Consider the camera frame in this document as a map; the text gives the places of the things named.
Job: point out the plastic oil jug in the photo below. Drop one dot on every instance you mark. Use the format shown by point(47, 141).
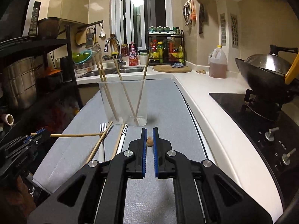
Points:
point(217, 63)

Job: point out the white jar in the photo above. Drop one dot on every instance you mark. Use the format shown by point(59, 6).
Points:
point(143, 56)

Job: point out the white patterned ceramic spoon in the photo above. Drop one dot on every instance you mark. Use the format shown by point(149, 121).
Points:
point(122, 139)

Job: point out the large steel pot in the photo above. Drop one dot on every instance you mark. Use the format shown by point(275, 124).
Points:
point(20, 82)

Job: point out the hanging metal grater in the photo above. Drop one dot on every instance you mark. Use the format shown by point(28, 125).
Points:
point(89, 38)

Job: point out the hanging kitchen knife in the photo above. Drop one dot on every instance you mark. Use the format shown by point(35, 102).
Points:
point(201, 17)

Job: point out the black spice rack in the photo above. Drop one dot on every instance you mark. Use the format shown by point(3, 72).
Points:
point(166, 46)

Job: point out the person's left hand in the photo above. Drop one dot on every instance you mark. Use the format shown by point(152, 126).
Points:
point(16, 202)

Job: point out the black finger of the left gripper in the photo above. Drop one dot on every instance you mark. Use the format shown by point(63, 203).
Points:
point(38, 138)

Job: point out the steel wok lid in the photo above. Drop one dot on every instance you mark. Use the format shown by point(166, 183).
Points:
point(272, 62)

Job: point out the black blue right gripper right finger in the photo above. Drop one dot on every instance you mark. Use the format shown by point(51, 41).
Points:
point(203, 192)

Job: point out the dark bowl on shelf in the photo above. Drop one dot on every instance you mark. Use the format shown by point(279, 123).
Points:
point(48, 28)

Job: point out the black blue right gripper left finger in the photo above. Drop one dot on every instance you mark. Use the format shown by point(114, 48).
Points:
point(97, 192)

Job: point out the black gas stove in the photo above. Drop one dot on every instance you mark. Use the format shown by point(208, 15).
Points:
point(270, 130)

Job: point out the blue checked cloth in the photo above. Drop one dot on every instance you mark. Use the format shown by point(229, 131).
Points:
point(177, 65)

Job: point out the hanging white ladle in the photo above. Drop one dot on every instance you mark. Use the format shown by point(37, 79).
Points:
point(102, 32)

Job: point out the green colander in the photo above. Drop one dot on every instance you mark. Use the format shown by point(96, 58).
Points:
point(79, 58)

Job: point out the pink dish soap bottle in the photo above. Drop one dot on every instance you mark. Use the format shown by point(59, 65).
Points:
point(133, 55)

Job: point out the yellow handled spatula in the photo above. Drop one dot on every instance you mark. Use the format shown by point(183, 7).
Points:
point(293, 71)

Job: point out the chrome kitchen faucet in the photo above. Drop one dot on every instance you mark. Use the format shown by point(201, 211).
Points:
point(113, 44)

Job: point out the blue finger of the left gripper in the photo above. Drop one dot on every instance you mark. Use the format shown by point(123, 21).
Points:
point(43, 130)

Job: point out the black wok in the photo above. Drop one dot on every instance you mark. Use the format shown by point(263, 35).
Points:
point(267, 84)

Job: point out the red jar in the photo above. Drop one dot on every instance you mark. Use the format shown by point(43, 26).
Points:
point(124, 50)

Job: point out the steel sink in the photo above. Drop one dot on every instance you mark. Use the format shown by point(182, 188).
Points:
point(113, 71)

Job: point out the round wooden cutting board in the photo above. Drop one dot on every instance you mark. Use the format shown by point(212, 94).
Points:
point(170, 69)

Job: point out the black shelf rack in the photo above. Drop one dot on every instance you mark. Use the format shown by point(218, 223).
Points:
point(46, 91)

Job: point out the microwave oven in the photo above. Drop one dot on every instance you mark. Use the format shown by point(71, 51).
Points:
point(20, 20)

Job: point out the clear plastic container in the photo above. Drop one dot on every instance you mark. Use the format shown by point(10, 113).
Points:
point(121, 104)

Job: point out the ginger pieces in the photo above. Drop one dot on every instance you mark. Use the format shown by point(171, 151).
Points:
point(201, 71)

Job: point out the white handled fork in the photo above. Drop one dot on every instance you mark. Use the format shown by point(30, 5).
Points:
point(101, 155)

